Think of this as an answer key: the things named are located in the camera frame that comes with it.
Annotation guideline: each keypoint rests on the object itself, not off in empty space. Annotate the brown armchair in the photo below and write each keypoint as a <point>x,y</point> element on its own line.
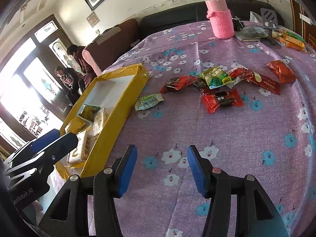
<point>111,47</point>

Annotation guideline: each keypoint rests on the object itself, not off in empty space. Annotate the grey phone stand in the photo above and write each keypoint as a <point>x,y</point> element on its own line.
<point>267,17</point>

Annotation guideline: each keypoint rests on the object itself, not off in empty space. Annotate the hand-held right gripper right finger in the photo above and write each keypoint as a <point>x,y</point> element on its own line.
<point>197,170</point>

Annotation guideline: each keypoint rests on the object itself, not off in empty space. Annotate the pale green white snack packet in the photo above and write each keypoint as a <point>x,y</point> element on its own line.
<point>148,101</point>

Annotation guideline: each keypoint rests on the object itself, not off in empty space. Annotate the yellow cardboard box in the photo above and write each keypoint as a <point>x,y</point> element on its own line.
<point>118,108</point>

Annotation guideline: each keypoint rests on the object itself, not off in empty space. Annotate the long red white snack packet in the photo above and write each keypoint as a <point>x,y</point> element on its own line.
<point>259,80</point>

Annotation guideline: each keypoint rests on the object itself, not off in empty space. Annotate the red black snack packet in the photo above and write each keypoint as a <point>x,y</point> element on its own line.
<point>175,84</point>

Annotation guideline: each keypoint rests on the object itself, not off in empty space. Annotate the brown glazed door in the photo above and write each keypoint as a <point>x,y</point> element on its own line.
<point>49,44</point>

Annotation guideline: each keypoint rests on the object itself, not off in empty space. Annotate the black sofa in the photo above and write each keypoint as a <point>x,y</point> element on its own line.
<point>172,17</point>

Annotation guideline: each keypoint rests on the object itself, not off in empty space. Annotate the cream white snack packet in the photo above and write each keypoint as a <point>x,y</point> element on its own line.
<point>100,122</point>

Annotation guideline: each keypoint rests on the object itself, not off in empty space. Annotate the red snack packet dark label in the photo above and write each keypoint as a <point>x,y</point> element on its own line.
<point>222,100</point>

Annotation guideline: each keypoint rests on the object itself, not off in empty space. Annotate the shiny orange red snack packet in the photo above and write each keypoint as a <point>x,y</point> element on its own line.
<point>281,70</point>

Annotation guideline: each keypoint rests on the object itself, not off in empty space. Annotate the bright green snack packet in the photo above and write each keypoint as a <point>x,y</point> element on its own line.
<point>213,76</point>

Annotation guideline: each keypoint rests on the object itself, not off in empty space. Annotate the pink knit-sleeved bottle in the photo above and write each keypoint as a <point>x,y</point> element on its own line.
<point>221,19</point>

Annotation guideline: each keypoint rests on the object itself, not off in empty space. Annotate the wooden cabinet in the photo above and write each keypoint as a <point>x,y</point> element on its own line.
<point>305,24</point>

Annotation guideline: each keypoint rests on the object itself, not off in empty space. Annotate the cracker packet yellow edge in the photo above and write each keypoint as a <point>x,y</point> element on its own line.
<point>80,150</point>

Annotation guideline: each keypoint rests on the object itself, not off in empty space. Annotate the small framed picture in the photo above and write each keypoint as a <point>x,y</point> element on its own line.
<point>93,19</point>

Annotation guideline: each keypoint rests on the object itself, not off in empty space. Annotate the crumpled plastic bag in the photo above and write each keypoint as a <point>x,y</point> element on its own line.
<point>251,33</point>

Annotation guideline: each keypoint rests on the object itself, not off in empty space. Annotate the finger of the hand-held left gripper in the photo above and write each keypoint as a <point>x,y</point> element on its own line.
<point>61,145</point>
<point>45,139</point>

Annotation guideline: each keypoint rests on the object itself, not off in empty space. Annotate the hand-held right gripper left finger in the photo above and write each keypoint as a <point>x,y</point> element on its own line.
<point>128,170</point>

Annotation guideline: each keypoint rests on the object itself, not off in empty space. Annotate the purple floral tablecloth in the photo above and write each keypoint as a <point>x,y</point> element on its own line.
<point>222,133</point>

